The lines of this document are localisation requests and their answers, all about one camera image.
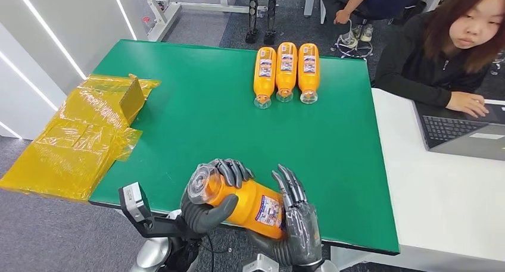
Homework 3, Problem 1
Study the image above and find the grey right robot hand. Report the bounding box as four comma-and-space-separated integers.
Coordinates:
246, 164, 325, 268

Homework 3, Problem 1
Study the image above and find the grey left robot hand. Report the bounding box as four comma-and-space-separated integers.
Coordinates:
180, 158, 255, 235

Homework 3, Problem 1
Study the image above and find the orange juice bottle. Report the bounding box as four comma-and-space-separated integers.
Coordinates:
187, 164, 287, 240
298, 43, 321, 105
253, 46, 278, 110
275, 42, 298, 103

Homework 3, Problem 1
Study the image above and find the green table mat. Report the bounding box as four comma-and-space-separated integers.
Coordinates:
87, 39, 400, 256

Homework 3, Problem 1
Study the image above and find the yellow film-wrapped cardboard box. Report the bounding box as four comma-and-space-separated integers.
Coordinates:
0, 73, 161, 203

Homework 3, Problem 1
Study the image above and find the grey laptop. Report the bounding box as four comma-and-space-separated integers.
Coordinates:
413, 99, 505, 162

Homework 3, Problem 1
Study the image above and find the chair base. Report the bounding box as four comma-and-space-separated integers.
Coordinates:
331, 20, 374, 60

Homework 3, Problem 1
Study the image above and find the white shoe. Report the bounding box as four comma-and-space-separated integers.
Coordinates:
339, 30, 359, 49
359, 23, 374, 42

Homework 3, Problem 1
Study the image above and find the small red-topped fixture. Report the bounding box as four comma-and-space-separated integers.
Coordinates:
142, 16, 157, 36

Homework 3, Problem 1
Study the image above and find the person at laptop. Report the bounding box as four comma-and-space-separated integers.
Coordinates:
373, 0, 505, 118

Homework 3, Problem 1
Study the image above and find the black robot leg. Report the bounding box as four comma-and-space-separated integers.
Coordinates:
244, 0, 260, 45
263, 0, 283, 46

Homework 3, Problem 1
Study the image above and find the seated person's hand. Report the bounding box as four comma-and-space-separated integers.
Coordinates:
333, 10, 351, 26

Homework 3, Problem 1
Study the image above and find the seated person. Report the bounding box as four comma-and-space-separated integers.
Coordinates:
320, 0, 426, 42

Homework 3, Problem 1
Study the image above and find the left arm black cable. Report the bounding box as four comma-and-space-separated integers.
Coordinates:
205, 235, 232, 272

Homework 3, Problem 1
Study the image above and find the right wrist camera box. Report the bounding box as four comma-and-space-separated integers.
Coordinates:
241, 254, 280, 272

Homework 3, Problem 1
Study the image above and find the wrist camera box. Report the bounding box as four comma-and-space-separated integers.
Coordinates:
119, 182, 152, 224
241, 254, 280, 272

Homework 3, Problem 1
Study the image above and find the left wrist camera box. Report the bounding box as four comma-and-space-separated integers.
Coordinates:
119, 182, 152, 224

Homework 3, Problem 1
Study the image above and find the white metal frame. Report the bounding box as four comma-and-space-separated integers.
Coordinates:
138, 0, 269, 42

